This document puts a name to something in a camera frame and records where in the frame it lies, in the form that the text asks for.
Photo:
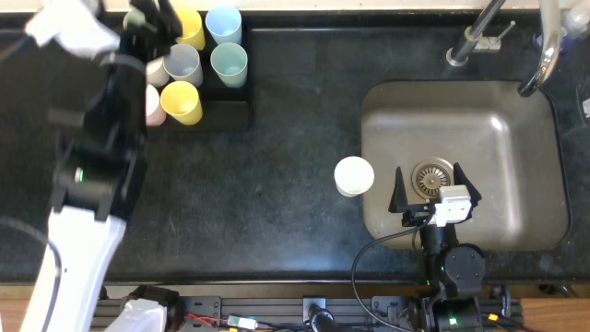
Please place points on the blue cup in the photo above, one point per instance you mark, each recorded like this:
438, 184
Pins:
223, 23

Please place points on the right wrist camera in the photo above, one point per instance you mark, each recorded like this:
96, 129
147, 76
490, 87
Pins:
454, 205

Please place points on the steel tap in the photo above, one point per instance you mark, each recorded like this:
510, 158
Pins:
458, 54

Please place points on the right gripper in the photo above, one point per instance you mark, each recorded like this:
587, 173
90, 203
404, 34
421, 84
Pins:
417, 216

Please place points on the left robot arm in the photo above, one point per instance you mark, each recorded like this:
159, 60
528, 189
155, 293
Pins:
87, 258

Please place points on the pink cup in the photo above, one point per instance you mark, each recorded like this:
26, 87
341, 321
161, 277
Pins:
154, 108

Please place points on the grey cup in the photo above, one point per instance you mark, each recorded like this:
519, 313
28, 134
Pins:
182, 62

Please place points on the mounting rail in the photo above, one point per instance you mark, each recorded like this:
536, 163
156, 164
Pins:
276, 306

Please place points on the blue soap bottle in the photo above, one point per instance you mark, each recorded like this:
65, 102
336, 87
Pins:
577, 20

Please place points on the steel sink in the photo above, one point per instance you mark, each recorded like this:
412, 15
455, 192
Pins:
507, 161

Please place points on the black tray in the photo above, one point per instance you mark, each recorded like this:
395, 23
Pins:
226, 113

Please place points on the yellow cup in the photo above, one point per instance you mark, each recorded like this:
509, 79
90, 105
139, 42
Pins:
193, 30
180, 99

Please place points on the pale green cup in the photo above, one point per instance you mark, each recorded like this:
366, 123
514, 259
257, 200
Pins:
229, 62
131, 20

